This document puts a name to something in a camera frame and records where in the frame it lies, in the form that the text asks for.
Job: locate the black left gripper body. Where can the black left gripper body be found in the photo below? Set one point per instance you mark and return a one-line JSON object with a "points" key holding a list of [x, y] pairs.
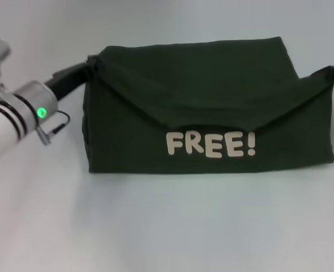
{"points": [[65, 80]]}

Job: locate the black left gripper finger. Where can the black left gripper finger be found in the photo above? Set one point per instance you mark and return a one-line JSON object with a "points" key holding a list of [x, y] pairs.
{"points": [[91, 64]]}

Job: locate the dark green shirt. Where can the dark green shirt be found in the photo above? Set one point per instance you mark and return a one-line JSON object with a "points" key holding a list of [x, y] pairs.
{"points": [[201, 93]]}

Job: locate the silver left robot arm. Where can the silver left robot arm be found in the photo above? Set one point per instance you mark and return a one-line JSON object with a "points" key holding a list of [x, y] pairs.
{"points": [[11, 122]]}

